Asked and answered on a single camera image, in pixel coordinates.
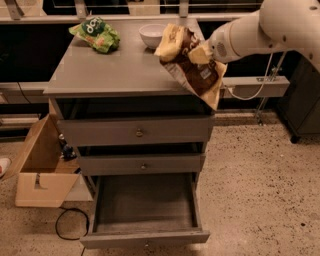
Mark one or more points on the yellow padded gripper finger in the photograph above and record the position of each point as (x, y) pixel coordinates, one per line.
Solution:
(201, 54)
(171, 42)

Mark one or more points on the brown chip bag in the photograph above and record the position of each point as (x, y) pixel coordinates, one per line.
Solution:
(203, 80)

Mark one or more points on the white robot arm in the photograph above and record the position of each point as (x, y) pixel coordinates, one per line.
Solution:
(278, 26)

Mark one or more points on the green chip bag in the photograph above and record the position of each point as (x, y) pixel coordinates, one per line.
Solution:
(99, 35)

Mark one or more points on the grey top drawer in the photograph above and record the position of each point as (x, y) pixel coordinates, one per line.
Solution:
(126, 131)

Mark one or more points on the grey drawer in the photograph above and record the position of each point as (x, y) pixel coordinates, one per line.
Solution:
(126, 131)
(141, 164)
(145, 210)

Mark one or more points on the grey drawer cabinet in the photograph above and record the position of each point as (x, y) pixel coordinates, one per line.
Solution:
(127, 83)

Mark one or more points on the grey middle drawer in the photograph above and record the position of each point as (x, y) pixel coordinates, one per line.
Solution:
(141, 164)

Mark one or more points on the grey bottom drawer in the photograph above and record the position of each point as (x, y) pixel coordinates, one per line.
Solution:
(145, 210)

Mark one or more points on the white bowl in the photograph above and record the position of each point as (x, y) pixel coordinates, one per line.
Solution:
(151, 34)

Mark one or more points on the metal pole stand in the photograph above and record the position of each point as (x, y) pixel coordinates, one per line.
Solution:
(269, 81)

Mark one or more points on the dark grey cabinet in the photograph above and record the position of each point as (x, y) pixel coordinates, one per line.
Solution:
(299, 108)

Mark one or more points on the small dark blue object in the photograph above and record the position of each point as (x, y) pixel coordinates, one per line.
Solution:
(67, 151)

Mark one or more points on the cardboard box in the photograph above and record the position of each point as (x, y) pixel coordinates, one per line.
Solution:
(44, 178)

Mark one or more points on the white shoe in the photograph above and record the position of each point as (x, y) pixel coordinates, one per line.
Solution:
(4, 165)

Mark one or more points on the grey wall shelf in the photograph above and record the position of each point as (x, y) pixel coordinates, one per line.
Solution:
(247, 87)

